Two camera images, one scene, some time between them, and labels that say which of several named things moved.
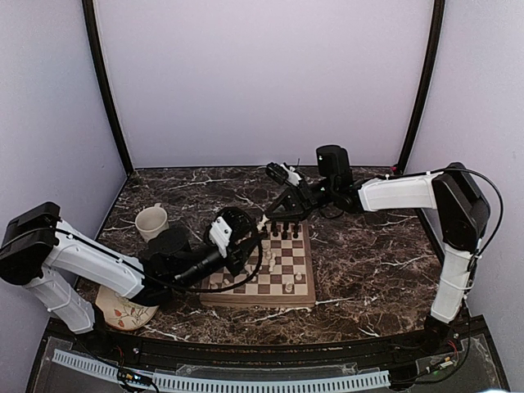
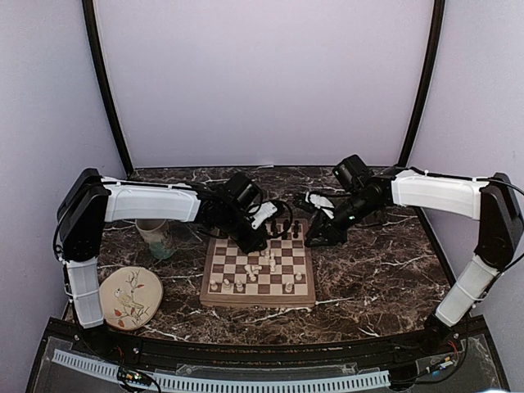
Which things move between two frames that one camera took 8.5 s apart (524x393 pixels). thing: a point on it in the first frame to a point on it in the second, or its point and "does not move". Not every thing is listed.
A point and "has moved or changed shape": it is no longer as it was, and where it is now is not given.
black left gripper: [240, 257] to [258, 239]
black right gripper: [296, 203] to [320, 228]
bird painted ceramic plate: [120, 312] does not move
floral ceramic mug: [151, 222] does not move
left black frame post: [101, 73] does not move
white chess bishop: [261, 223] has moved or changed shape
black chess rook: [295, 228] does not move
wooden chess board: [279, 272] does not move
